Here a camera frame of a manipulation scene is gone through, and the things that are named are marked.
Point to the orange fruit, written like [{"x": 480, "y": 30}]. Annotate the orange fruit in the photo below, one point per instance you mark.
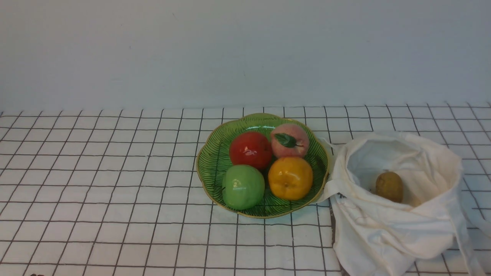
[{"x": 290, "y": 178}]

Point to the green leaf-pattern plate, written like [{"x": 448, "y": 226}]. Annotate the green leaf-pattern plate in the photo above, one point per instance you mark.
[{"x": 213, "y": 161}]

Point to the white cloth bag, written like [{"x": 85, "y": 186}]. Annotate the white cloth bag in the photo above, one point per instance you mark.
[{"x": 378, "y": 237}]

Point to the red apple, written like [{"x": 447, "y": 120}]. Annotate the red apple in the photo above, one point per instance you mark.
[{"x": 251, "y": 148}]

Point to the white checkered tablecloth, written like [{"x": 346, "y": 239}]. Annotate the white checkered tablecloth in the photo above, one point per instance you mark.
[{"x": 115, "y": 193}]

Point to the pink peach with leaf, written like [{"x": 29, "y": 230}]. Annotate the pink peach with leaf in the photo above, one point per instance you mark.
[{"x": 289, "y": 140}]

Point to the green apple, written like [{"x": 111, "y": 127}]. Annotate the green apple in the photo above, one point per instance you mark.
[{"x": 243, "y": 187}]

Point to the brown kiwi fruit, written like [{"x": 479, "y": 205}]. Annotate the brown kiwi fruit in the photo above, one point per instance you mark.
[{"x": 390, "y": 186}]

